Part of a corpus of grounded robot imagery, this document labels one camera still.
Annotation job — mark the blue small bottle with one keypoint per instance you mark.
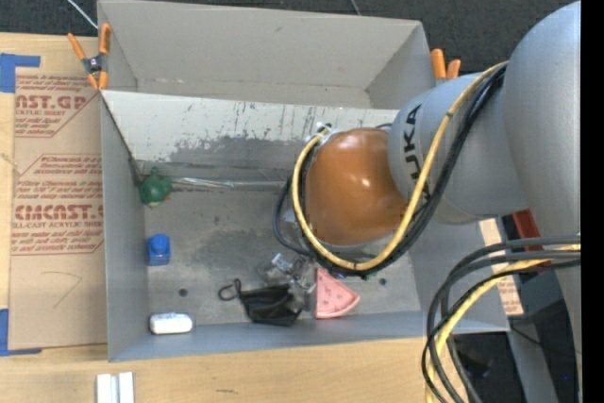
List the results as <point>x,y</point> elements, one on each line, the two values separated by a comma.
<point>158,250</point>

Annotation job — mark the grey metal bin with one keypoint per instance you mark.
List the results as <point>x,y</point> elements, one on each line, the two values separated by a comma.
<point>226,245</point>

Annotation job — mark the pink watermelon slice toy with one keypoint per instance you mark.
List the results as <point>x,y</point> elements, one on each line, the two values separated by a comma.
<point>332,299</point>

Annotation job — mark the green toy animal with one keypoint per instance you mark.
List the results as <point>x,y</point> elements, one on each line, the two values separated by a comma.
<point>155,189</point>

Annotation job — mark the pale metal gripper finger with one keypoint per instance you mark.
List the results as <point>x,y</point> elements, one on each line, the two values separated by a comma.
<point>299,299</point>
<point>276,266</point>

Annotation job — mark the white soap bar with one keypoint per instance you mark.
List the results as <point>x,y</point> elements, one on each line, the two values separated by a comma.
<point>171,324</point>

